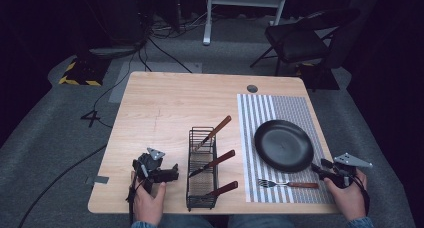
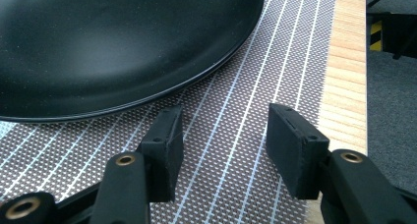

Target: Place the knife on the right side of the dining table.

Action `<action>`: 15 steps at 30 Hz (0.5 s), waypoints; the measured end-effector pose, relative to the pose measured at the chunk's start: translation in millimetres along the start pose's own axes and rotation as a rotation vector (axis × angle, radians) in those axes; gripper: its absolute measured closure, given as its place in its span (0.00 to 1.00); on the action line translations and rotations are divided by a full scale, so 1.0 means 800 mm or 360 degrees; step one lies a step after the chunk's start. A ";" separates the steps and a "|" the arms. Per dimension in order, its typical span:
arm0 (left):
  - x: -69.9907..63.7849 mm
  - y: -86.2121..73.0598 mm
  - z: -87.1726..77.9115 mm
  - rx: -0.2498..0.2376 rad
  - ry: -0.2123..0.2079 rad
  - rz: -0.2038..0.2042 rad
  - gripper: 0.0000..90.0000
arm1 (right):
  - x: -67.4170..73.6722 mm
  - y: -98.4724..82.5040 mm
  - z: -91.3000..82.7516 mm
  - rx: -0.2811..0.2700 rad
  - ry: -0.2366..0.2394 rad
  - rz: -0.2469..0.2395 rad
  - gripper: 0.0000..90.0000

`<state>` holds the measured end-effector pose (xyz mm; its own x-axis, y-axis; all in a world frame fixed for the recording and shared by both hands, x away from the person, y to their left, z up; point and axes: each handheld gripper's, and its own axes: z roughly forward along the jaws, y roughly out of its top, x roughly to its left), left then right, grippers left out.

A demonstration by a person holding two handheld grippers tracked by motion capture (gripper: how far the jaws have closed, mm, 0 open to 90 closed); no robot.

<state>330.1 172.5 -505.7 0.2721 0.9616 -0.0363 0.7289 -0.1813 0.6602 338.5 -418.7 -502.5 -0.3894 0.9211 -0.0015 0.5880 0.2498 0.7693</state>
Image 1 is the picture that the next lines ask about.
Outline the wooden-handled knife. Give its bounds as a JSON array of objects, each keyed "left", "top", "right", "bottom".
[
  {"left": 199, "top": 180, "right": 240, "bottom": 200},
  {"left": 194, "top": 114, "right": 233, "bottom": 153},
  {"left": 187, "top": 149, "right": 237, "bottom": 179}
]

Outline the person's right hand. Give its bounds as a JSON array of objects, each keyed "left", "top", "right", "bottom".
[{"left": 323, "top": 167, "right": 368, "bottom": 222}]

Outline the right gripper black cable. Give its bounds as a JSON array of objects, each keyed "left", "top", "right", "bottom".
[{"left": 351, "top": 172, "right": 372, "bottom": 218}]

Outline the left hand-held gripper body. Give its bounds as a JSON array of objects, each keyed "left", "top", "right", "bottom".
[{"left": 132, "top": 147, "right": 168, "bottom": 193}]

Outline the wooden-handled knife bottom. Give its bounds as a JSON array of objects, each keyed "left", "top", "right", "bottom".
[{"left": 199, "top": 180, "right": 240, "bottom": 200}]

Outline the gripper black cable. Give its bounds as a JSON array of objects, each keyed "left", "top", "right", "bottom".
[
  {"left": 351, "top": 172, "right": 372, "bottom": 218},
  {"left": 125, "top": 178, "right": 143, "bottom": 226}
]

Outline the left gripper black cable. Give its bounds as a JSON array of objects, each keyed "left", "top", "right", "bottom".
[{"left": 125, "top": 178, "right": 143, "bottom": 226}]

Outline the dark equipment cabinet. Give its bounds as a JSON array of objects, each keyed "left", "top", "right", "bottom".
[{"left": 99, "top": 0, "right": 156, "bottom": 47}]

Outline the person's left hand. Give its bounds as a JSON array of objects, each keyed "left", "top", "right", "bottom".
[{"left": 130, "top": 170, "right": 167, "bottom": 227}]

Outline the black plate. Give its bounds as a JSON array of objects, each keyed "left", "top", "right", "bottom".
[{"left": 253, "top": 119, "right": 315, "bottom": 174}]

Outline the black floor cable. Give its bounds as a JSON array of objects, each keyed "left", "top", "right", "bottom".
[
  {"left": 92, "top": 52, "right": 137, "bottom": 129},
  {"left": 17, "top": 142, "right": 108, "bottom": 228},
  {"left": 146, "top": 36, "right": 194, "bottom": 74}
]

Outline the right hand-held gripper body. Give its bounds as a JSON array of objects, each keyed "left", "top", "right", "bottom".
[{"left": 327, "top": 152, "right": 374, "bottom": 190}]

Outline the grey tape strip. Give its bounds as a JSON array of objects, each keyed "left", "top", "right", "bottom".
[{"left": 85, "top": 175, "right": 110, "bottom": 186}]

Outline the yellow-black striped base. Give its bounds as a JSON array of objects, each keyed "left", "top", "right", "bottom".
[{"left": 57, "top": 55, "right": 112, "bottom": 88}]

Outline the wooden-handled fork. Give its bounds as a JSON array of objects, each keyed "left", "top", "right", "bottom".
[{"left": 257, "top": 178, "right": 320, "bottom": 190}]

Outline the black folding chair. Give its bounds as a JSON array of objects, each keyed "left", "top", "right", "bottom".
[{"left": 249, "top": 7, "right": 362, "bottom": 78}]

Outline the black wire cutlery rack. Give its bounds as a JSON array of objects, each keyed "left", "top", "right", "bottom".
[{"left": 185, "top": 126, "right": 220, "bottom": 212}]

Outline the striped grey placemat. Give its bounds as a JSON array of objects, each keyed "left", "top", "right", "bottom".
[{"left": 236, "top": 93, "right": 335, "bottom": 204}]

